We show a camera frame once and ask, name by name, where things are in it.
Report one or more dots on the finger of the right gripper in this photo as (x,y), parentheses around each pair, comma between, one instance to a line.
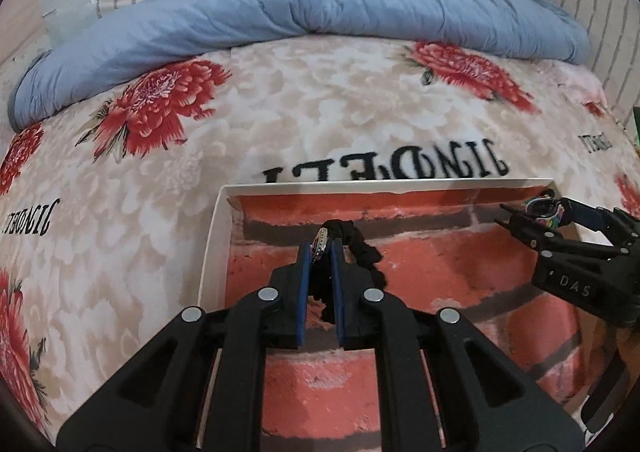
(528,232)
(553,213)

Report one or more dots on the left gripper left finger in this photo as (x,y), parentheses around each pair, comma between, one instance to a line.
(197,385)

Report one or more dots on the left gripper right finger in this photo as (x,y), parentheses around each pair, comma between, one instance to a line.
(345,296)

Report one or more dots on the brick-pattern jewelry tray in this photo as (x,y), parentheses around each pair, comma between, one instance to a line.
(440,248)

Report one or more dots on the person's right hand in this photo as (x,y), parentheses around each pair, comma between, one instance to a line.
(604,344)

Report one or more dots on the pink floral pillow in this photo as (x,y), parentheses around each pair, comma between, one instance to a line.
(579,85)

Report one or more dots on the floral fleece blanket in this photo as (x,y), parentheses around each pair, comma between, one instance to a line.
(106,206)

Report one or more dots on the blue rolled duvet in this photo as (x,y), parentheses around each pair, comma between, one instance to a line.
(134,40)

